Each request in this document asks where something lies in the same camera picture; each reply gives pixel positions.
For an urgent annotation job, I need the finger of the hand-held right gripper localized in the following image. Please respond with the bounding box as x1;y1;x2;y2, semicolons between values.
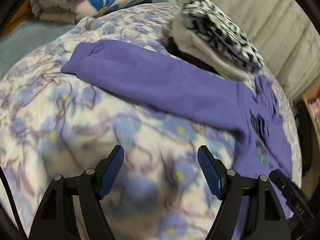
269;169;316;221

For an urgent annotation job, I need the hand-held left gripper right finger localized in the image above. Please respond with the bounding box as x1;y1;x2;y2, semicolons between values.
197;145;292;240

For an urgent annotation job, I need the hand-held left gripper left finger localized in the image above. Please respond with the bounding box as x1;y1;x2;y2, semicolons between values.
29;145;125;240

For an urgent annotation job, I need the purple sweatshirt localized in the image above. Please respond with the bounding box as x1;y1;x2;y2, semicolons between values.
61;39;293;220

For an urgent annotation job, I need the purple floral fleece blanket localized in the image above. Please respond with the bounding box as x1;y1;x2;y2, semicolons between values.
0;2;302;240

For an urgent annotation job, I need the wooden framed board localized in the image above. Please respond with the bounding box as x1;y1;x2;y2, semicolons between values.
301;87;320;133

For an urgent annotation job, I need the black and white patterned cloth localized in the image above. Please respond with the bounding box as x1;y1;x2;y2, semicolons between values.
166;0;265;82

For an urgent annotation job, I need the light blue bed sheet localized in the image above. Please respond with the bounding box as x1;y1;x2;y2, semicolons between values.
0;21;75;80

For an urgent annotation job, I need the grey curtain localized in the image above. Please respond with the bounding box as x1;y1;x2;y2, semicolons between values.
160;0;320;102

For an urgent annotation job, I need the orange board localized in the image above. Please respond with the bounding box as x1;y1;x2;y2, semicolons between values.
4;0;33;32

